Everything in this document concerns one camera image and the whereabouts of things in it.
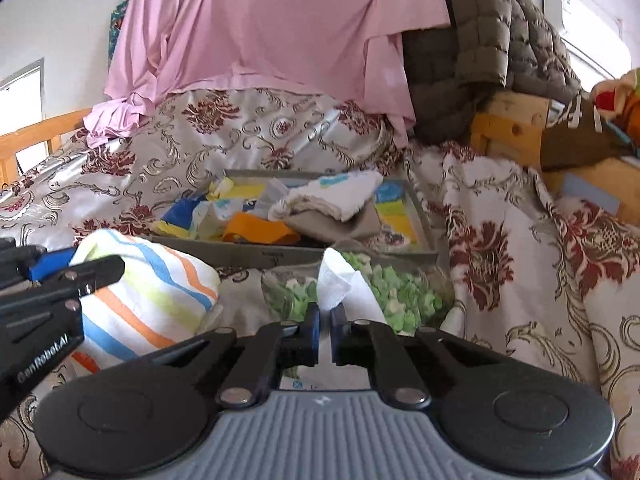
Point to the green white patterned cloth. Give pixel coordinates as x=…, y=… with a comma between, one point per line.
x=400, y=290

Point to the colourful patterned blanket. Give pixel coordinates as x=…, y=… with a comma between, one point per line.
x=620, y=95

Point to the grey face mask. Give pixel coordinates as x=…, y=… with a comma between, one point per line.
x=275, y=195

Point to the wooden bed rail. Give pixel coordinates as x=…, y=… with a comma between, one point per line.
x=30, y=135

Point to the white knit cloth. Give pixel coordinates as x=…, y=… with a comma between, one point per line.
x=330, y=190

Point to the white paper tissue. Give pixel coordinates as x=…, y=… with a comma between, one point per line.
x=340, y=280

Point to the striped white cloth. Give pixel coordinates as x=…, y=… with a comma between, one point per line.
x=150, y=290

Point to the light blue sheet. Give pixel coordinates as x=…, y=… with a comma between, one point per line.
x=590, y=190

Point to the cartoon picture box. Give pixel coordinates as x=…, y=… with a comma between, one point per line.
x=250, y=255

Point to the pink hanging sheet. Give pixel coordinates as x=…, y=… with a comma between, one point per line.
x=275, y=25

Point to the white air conditioner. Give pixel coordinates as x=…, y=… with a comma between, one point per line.
x=585, y=15

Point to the brown quilted jacket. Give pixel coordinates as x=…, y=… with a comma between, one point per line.
x=475, y=45

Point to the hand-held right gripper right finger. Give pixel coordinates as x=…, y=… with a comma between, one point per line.
x=340, y=335

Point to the wooden bunk bed frame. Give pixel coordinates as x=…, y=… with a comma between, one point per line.
x=515, y=125

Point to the cartoon print towel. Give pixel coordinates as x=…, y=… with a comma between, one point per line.
x=250, y=230

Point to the brown printed cloth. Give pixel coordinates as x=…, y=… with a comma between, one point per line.
x=575, y=145

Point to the wall poster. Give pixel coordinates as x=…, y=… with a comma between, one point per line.
x=116, y=25

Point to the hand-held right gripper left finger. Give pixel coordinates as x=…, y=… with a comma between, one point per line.
x=312, y=332

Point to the floral bed blanket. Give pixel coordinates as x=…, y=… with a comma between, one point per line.
x=500, y=240

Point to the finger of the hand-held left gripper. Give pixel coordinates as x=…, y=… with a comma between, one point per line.
x=50, y=265
x=95, y=272

